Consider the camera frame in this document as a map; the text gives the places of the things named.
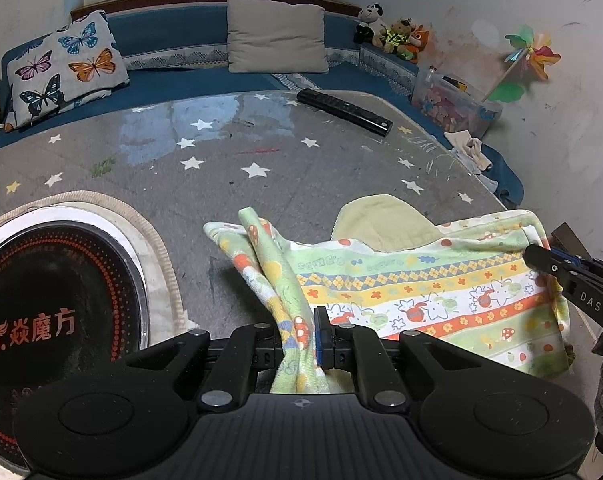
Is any colourful patterned child's jacket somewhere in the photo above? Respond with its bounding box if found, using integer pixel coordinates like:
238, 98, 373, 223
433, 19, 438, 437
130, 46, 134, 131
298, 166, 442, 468
204, 195, 574, 393

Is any white cloth rag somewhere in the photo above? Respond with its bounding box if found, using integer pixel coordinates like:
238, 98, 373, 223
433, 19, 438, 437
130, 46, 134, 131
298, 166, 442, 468
445, 130, 492, 174

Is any clear plastic toy box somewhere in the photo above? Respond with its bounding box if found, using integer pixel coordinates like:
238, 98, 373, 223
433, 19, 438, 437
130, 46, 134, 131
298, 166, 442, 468
411, 67, 502, 139

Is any black round induction cooktop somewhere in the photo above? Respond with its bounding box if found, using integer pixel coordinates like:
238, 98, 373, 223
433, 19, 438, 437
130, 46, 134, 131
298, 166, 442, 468
0, 221, 149, 471

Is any colourful pinwheel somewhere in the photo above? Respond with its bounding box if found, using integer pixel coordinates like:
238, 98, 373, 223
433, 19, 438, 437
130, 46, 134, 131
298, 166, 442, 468
483, 25, 562, 103

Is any black remote control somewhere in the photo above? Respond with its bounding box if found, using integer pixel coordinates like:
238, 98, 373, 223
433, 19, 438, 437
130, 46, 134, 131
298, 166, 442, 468
296, 89, 394, 138

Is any orange fox plush toy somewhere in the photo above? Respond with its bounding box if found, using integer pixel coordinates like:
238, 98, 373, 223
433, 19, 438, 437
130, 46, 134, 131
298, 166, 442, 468
405, 25, 429, 64

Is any brown bear plush toy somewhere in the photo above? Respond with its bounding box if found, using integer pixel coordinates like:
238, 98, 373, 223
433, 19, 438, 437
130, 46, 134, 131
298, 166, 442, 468
372, 18, 414, 58

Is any black and white plush toy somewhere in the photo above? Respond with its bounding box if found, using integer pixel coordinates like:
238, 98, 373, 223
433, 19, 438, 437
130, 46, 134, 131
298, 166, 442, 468
353, 2, 386, 44

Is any beige cushion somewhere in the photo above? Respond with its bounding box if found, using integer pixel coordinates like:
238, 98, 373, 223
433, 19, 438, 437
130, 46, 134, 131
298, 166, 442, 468
227, 0, 329, 74

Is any blue sofa bench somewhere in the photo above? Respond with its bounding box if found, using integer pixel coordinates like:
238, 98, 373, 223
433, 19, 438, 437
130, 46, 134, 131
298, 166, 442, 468
0, 1, 525, 209

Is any butterfly print pillow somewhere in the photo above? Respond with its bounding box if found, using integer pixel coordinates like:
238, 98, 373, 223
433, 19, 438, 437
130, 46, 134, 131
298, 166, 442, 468
6, 10, 129, 129

